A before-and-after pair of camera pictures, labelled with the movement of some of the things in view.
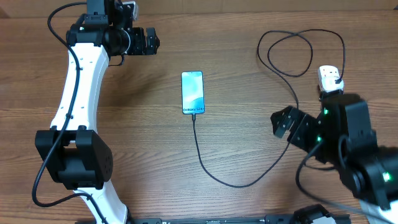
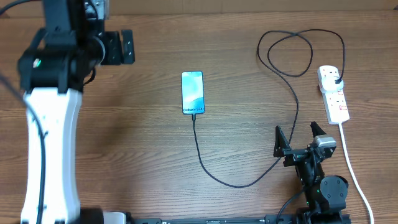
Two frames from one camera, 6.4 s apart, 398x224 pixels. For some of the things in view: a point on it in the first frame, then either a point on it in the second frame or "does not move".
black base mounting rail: [269, 219] does not move
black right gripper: [285, 119] to [293, 155]
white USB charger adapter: [328, 84] does not move
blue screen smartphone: [193, 96] does not move
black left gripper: [139, 48] to [117, 58]
